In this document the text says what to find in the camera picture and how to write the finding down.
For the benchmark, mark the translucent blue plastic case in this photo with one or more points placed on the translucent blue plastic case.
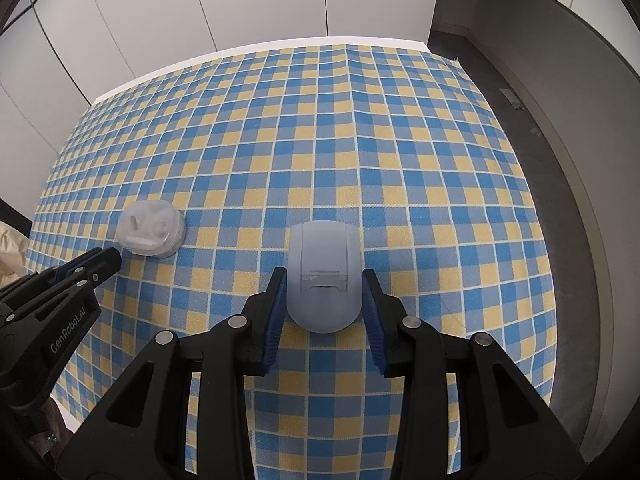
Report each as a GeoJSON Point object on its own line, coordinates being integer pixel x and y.
{"type": "Point", "coordinates": [325, 250]}

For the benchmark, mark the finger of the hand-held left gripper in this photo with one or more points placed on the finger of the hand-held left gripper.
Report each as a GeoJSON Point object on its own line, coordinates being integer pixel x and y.
{"type": "Point", "coordinates": [55, 272]}
{"type": "Point", "coordinates": [105, 265]}

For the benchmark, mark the blue yellow checkered tablecloth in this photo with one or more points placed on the blue yellow checkered tablecloth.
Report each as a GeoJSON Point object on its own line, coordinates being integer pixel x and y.
{"type": "Point", "coordinates": [350, 135]}

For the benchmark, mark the translucent round plastic case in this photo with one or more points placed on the translucent round plastic case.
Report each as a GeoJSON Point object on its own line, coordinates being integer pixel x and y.
{"type": "Point", "coordinates": [165, 240]}

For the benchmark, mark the white low table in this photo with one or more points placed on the white low table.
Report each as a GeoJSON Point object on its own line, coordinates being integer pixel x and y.
{"type": "Point", "coordinates": [150, 72]}

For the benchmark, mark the person's left hand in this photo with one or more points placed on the person's left hand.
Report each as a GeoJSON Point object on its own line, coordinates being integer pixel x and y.
{"type": "Point", "coordinates": [52, 420]}

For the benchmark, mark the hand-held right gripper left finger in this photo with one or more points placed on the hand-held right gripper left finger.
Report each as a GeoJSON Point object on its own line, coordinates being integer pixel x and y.
{"type": "Point", "coordinates": [274, 310]}

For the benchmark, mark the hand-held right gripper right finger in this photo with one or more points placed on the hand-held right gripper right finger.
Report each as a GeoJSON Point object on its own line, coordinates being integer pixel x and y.
{"type": "Point", "coordinates": [372, 315]}

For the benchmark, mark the cream padded chair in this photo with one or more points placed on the cream padded chair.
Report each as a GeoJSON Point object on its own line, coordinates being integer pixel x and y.
{"type": "Point", "coordinates": [10, 250]}

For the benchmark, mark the grey floor socket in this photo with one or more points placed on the grey floor socket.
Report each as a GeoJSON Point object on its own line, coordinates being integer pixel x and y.
{"type": "Point", "coordinates": [512, 98]}

